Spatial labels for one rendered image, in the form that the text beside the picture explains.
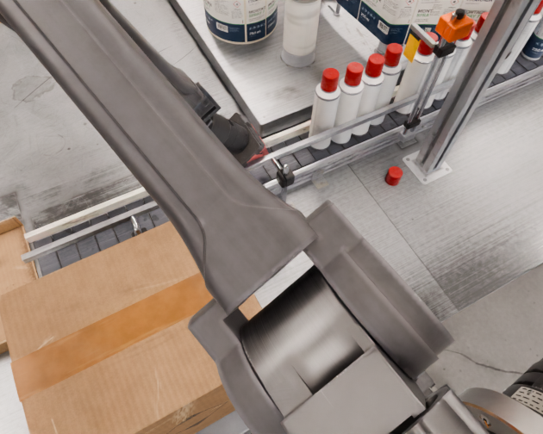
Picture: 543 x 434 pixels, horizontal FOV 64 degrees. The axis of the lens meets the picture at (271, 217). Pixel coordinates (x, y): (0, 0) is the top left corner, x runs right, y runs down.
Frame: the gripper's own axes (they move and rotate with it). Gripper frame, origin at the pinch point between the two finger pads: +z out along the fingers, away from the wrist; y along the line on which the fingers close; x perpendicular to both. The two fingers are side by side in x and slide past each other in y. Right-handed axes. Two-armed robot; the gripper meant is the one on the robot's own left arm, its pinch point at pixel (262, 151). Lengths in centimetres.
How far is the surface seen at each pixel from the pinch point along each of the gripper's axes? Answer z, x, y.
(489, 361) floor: 113, 9, -61
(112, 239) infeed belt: -18.3, 30.7, -2.1
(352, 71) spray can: 0.1, -24.3, -1.5
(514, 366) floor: 117, 4, -67
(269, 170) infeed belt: 4.5, 2.7, -1.7
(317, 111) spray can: 2.7, -14.0, -0.6
